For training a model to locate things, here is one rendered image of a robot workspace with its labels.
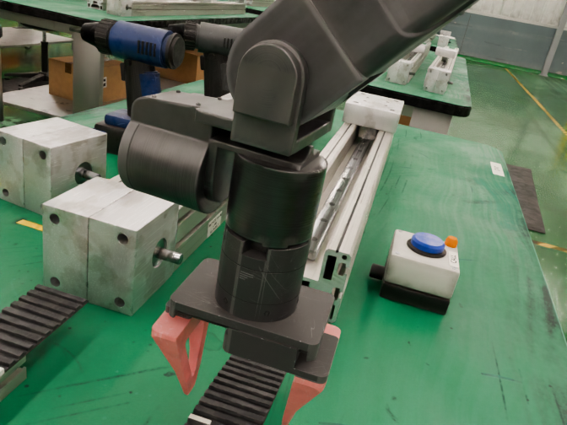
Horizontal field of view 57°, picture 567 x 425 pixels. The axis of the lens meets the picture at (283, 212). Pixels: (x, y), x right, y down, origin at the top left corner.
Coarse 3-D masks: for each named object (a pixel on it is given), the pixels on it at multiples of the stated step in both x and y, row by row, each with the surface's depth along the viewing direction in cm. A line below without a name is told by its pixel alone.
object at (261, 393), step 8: (216, 376) 42; (224, 376) 42; (232, 376) 42; (224, 384) 41; (232, 384) 41; (240, 384) 41; (248, 384) 42; (256, 384) 42; (248, 392) 41; (256, 392) 41; (264, 392) 41; (272, 392) 41; (272, 400) 40
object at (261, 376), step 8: (224, 368) 43; (232, 368) 43; (240, 368) 44; (248, 368) 44; (240, 376) 43; (248, 376) 43; (256, 376) 43; (264, 376) 44; (272, 376) 44; (280, 376) 44; (264, 384) 43; (272, 384) 42; (280, 384) 43
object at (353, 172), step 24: (336, 144) 89; (360, 144) 103; (384, 144) 95; (336, 168) 87; (360, 168) 93; (336, 192) 76; (360, 192) 70; (336, 216) 71; (360, 216) 62; (312, 240) 60; (336, 240) 55; (360, 240) 75; (312, 264) 58; (336, 264) 53; (336, 288) 57; (336, 312) 55
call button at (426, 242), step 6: (414, 234) 63; (420, 234) 63; (426, 234) 63; (432, 234) 64; (414, 240) 62; (420, 240) 62; (426, 240) 62; (432, 240) 62; (438, 240) 62; (414, 246) 62; (420, 246) 61; (426, 246) 61; (432, 246) 61; (438, 246) 61; (444, 246) 62; (432, 252) 61; (438, 252) 61
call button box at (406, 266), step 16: (400, 240) 64; (400, 256) 60; (416, 256) 61; (432, 256) 61; (448, 256) 62; (384, 272) 65; (400, 272) 61; (416, 272) 60; (432, 272) 60; (448, 272) 59; (384, 288) 62; (400, 288) 61; (416, 288) 61; (432, 288) 60; (448, 288) 60; (416, 304) 62; (432, 304) 61; (448, 304) 61
